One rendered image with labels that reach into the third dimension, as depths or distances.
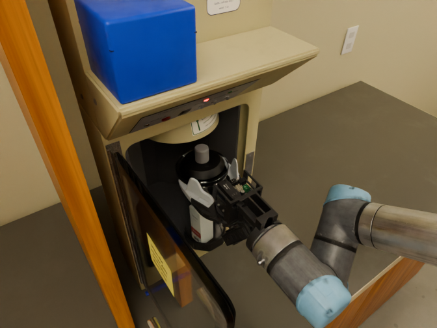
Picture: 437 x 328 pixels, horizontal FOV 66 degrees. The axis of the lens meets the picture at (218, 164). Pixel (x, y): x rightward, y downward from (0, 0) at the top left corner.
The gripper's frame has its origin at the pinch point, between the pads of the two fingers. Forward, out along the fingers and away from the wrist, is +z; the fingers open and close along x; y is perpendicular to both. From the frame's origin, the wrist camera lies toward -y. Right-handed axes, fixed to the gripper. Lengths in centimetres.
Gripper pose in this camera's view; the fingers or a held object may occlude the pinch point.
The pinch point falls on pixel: (203, 174)
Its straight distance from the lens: 70.0
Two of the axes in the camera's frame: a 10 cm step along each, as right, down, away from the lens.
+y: 0.4, -7.1, -7.0
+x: -8.2, 3.7, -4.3
